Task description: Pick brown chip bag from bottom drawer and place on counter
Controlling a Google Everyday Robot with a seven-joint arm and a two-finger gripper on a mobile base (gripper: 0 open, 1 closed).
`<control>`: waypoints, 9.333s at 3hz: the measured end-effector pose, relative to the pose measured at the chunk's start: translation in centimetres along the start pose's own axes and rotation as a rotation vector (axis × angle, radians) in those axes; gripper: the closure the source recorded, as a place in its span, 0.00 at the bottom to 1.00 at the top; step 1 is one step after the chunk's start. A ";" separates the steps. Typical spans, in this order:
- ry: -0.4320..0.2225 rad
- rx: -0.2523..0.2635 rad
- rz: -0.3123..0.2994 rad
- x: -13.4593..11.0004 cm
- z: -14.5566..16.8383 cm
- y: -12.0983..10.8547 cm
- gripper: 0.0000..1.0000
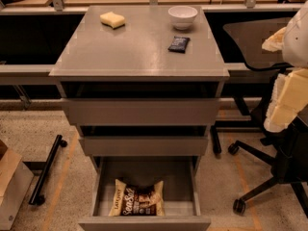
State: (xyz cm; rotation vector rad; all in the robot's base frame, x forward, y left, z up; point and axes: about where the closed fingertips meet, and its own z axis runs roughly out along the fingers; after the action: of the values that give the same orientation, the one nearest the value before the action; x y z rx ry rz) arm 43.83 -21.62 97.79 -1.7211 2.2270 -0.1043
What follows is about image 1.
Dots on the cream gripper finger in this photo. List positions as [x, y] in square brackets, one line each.
[275, 42]
[288, 98]

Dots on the brown sea salt chip bag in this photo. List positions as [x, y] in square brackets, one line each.
[130, 200]

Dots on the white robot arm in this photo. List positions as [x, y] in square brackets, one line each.
[295, 48]

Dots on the bottom grey open drawer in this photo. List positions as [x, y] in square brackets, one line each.
[181, 203]

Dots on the grey drawer cabinet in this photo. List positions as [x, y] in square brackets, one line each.
[133, 62]

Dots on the top grey drawer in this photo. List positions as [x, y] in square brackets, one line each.
[141, 112]

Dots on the middle grey drawer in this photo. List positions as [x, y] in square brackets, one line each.
[144, 146]

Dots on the black office chair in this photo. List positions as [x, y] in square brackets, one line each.
[289, 165]

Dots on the black right table leg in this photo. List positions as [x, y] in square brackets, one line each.
[215, 140]

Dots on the dark blue snack packet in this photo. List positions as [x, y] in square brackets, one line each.
[179, 44]

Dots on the white bowl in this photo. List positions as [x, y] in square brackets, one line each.
[182, 17]

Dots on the yellow sponge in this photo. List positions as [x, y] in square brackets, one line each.
[112, 19]

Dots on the black wheeled table leg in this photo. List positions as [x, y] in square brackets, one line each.
[37, 198]

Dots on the cardboard box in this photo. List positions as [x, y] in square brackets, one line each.
[10, 177]

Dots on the grey metal box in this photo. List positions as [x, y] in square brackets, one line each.
[8, 213]

